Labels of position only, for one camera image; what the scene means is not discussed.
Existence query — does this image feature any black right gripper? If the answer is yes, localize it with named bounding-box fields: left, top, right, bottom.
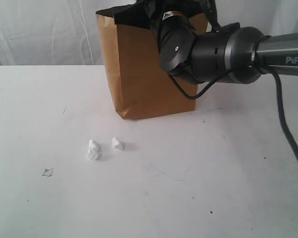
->
left=114, top=0, right=214, bottom=30

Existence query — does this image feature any small white figurine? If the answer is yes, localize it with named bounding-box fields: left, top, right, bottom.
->
left=86, top=139, right=100, bottom=161
left=112, top=137, right=124, bottom=150

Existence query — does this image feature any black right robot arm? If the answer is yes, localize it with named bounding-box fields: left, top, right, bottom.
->
left=113, top=0, right=298, bottom=84

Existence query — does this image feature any brown paper bag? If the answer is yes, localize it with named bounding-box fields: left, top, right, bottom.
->
left=96, top=0, right=195, bottom=119

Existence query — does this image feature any white backdrop curtain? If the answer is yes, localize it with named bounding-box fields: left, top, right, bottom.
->
left=0, top=0, right=298, bottom=65

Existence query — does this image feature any torn plastic scrap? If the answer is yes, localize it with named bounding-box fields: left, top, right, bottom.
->
left=42, top=168, right=54, bottom=177

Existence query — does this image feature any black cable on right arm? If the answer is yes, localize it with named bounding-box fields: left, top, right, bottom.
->
left=168, top=0, right=298, bottom=181

